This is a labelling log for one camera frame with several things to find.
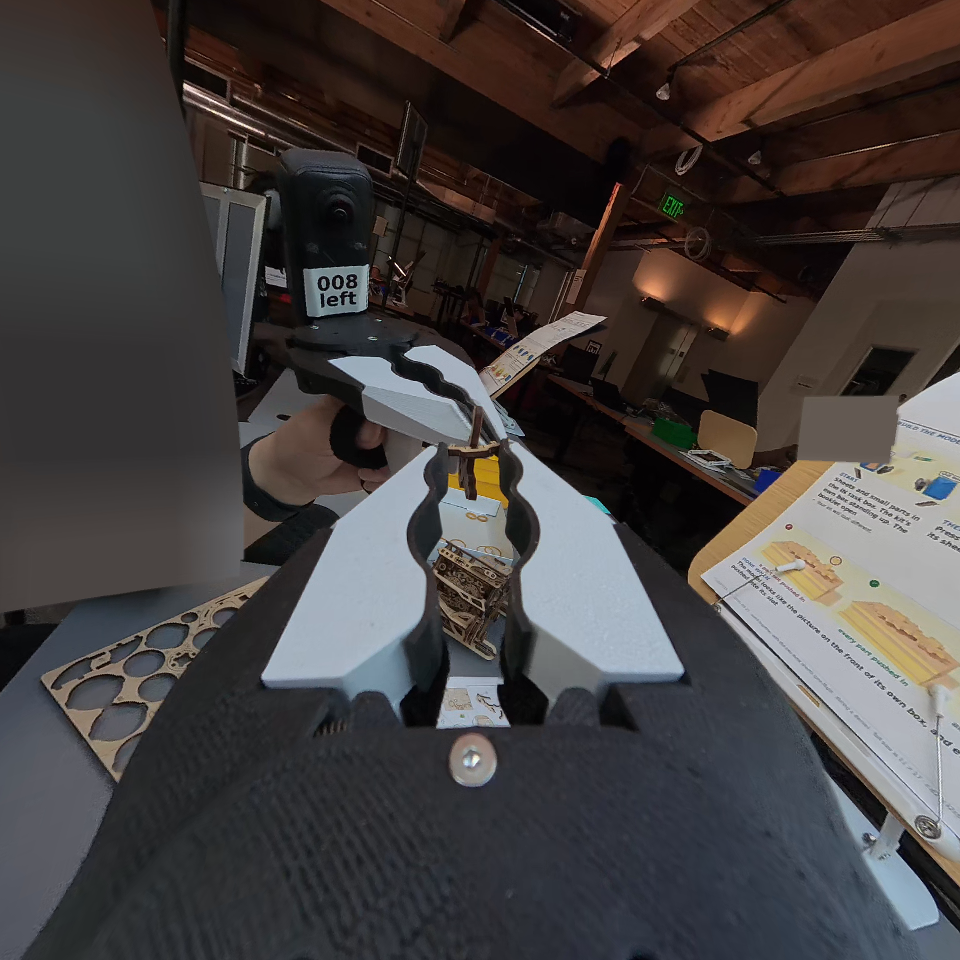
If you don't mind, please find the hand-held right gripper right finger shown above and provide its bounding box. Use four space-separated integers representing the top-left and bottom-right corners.
498 441 686 725

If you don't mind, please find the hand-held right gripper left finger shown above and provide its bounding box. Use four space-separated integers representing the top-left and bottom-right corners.
261 446 451 727

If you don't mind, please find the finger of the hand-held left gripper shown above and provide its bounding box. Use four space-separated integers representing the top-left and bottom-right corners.
408 343 520 445
327 356 483 455

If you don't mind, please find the small wooden model part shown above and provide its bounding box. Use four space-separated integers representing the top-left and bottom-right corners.
438 405 502 502

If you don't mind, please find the wooden mechanical model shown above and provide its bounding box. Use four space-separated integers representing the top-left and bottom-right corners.
429 543 517 663

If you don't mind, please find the person's left hand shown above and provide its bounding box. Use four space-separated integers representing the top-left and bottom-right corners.
251 394 393 510

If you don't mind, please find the long instruction sheet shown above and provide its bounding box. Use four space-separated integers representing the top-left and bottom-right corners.
478 311 609 399

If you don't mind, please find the grey framed panel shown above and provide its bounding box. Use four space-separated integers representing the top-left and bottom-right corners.
201 182 270 376

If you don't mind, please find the yellow plastic bin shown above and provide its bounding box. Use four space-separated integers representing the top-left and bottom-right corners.
448 453 505 504

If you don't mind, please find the black hanging screen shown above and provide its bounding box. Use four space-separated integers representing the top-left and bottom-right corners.
397 101 429 178

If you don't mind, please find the black wristband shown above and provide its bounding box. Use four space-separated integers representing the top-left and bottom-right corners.
241 433 303 524

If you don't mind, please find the illustrated assembly booklet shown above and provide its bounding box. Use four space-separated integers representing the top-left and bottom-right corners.
437 677 505 729

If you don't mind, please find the long wooden desk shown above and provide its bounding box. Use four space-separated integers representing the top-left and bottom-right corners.
547 375 757 505

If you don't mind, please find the wooden chair back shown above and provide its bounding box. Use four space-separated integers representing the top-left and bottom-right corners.
697 408 759 471

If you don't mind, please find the illustrated instruction sheet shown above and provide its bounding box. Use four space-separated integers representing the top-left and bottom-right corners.
701 367 960 864

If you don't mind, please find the laser-cut plywood sheet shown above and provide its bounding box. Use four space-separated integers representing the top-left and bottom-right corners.
41 577 271 785

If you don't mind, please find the white stand base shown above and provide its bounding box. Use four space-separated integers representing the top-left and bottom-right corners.
855 810 942 933

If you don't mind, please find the steel wire page holder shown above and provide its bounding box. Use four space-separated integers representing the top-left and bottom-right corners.
913 684 950 840

